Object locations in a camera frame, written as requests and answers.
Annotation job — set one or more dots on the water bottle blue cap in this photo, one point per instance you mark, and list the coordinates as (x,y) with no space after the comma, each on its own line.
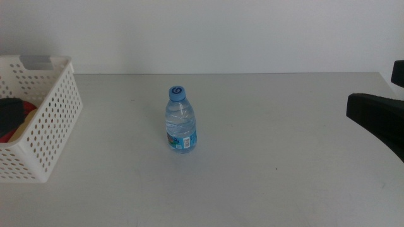
(180,126)

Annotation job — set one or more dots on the white perforated plastic basket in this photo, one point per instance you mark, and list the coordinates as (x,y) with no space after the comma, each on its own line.
(47,142)

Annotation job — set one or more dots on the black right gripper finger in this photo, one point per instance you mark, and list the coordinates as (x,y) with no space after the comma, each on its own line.
(382,116)
(399,74)

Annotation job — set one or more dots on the red soda can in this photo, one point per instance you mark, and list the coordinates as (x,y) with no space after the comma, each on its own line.
(30,106)

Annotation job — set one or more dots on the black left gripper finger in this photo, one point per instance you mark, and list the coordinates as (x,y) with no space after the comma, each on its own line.
(11,116)

